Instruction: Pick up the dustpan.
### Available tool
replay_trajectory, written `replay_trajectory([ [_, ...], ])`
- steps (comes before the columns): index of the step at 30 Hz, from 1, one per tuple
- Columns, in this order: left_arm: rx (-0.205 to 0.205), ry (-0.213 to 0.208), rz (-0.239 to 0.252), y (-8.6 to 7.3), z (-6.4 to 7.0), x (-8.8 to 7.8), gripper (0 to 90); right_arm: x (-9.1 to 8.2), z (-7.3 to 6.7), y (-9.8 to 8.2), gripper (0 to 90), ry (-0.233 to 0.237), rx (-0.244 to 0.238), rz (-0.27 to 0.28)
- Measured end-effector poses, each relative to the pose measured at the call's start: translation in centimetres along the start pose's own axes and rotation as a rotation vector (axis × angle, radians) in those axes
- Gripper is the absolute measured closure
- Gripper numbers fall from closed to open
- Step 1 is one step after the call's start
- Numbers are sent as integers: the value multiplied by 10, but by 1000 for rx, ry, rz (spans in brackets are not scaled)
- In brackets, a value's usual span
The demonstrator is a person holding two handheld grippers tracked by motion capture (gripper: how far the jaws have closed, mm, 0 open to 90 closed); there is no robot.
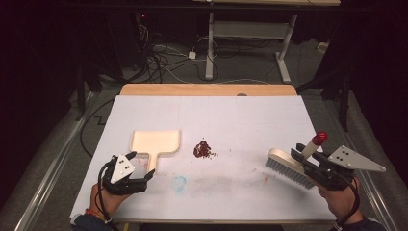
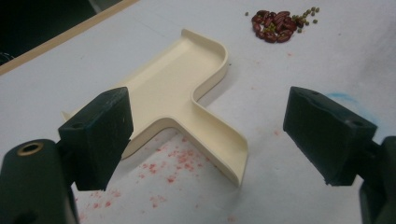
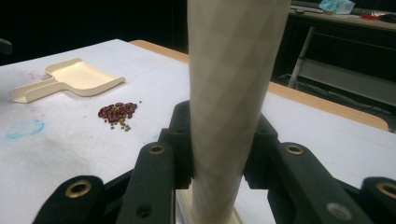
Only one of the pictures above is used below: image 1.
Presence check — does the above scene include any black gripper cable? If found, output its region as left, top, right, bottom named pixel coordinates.
left=97, top=159, right=120, bottom=231
left=336, top=176, right=362, bottom=231

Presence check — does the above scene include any white brush with red-tipped handle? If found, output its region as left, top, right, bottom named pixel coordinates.
left=264, top=130, right=330, bottom=191

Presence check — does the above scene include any person's right hand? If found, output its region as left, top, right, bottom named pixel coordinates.
left=315, top=176, right=362, bottom=225

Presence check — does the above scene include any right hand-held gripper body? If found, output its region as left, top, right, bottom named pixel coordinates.
left=303, top=144, right=387, bottom=192

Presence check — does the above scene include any white metal desk frame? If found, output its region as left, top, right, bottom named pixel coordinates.
left=205, top=12, right=298, bottom=85

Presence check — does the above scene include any white table cover sheet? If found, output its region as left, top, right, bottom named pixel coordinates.
left=69, top=94, right=337, bottom=223

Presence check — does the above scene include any black floor cable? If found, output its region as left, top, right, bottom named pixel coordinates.
left=79, top=97, right=115, bottom=159

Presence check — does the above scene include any beige dustpan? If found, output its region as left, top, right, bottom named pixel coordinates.
left=129, top=129, right=182, bottom=173

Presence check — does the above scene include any orange bracelet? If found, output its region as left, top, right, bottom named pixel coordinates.
left=84, top=208, right=107, bottom=221

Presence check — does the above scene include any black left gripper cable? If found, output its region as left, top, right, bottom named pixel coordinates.
left=97, top=159, right=120, bottom=231

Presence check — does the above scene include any tangle of floor cables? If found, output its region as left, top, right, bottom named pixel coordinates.
left=133, top=23, right=222, bottom=85

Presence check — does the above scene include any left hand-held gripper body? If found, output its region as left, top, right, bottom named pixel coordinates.
left=101, top=154, right=149, bottom=196

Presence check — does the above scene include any person's left hand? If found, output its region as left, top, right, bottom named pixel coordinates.
left=89, top=182, right=133, bottom=223

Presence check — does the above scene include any pile of red beans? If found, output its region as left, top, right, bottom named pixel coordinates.
left=192, top=140, right=220, bottom=160

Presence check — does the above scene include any black stand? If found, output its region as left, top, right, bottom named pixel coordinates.
left=74, top=65, right=104, bottom=122
left=296, top=68, right=352, bottom=133

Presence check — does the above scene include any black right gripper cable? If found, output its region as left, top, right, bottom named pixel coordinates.
left=336, top=176, right=362, bottom=231

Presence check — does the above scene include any aluminium rail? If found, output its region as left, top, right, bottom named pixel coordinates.
left=350, top=172, right=403, bottom=231
left=13, top=90, right=97, bottom=231

